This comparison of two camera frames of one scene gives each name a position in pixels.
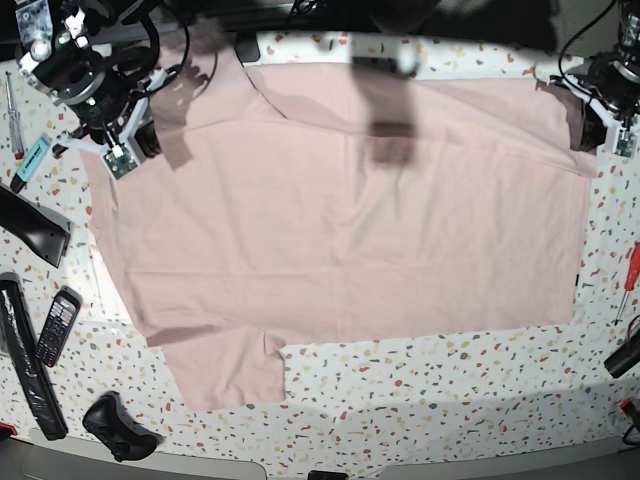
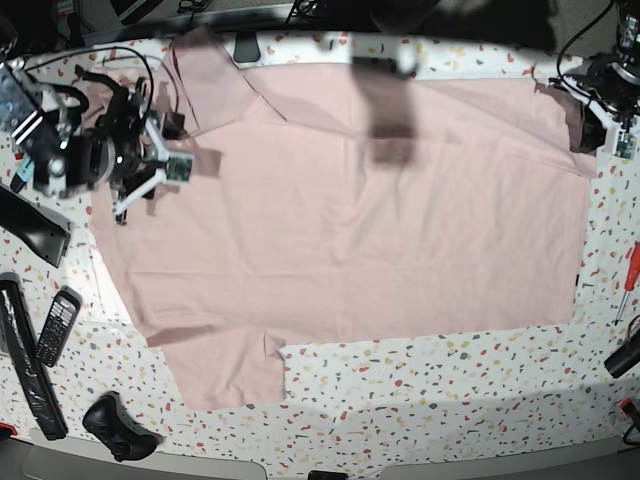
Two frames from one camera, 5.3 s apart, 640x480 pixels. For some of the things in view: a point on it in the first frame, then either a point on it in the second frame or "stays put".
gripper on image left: [121, 151] -> [176, 167]
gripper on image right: [598, 117] stays put
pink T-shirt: [304, 202] stays put
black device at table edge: [247, 46] stays put
